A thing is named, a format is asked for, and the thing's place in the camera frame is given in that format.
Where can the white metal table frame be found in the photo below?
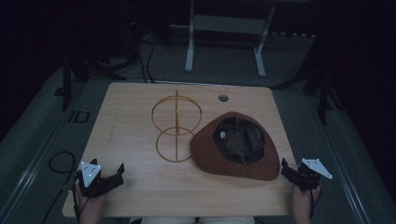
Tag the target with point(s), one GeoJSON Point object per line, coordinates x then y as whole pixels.
{"type": "Point", "coordinates": [190, 46]}

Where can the grey round table grommet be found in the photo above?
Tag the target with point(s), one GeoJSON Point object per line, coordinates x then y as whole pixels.
{"type": "Point", "coordinates": [223, 98]}

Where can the person's right hand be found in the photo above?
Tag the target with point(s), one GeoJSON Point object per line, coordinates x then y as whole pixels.
{"type": "Point", "coordinates": [302, 197]}

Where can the black metal stand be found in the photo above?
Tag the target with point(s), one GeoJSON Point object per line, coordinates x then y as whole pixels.
{"type": "Point", "coordinates": [66, 81]}
{"type": "Point", "coordinates": [323, 99]}

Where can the black rectangular floor frame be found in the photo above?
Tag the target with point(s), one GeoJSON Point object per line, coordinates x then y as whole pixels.
{"type": "Point", "coordinates": [81, 117]}

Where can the person's left hand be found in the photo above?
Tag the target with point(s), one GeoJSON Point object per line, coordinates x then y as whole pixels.
{"type": "Point", "coordinates": [91, 202]}

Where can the brown felt hat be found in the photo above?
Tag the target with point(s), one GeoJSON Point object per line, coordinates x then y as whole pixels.
{"type": "Point", "coordinates": [205, 149]}

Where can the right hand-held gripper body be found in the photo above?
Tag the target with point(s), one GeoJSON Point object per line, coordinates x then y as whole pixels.
{"type": "Point", "coordinates": [306, 177]}

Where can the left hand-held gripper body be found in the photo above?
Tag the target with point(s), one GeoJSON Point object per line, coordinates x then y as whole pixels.
{"type": "Point", "coordinates": [93, 183]}

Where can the grey floor rail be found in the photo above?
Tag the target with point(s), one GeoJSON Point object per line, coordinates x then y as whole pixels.
{"type": "Point", "coordinates": [345, 174]}
{"type": "Point", "coordinates": [31, 174]}

